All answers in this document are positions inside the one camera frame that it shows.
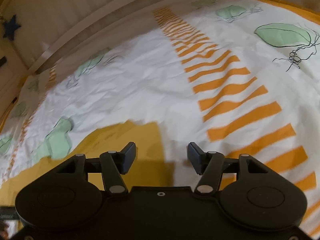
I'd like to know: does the white patterned duvet cover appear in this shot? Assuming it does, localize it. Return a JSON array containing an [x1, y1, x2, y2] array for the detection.
[[1, 0, 319, 239]]

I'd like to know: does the mustard yellow knit sweater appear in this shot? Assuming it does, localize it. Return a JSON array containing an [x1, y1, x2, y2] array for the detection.
[[0, 119, 176, 205]]

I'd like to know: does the dark star wall decoration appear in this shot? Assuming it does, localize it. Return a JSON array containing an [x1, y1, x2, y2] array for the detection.
[[1, 15, 21, 41]]

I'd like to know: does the light wooden bed frame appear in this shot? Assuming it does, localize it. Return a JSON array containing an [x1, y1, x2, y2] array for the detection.
[[0, 0, 320, 120]]

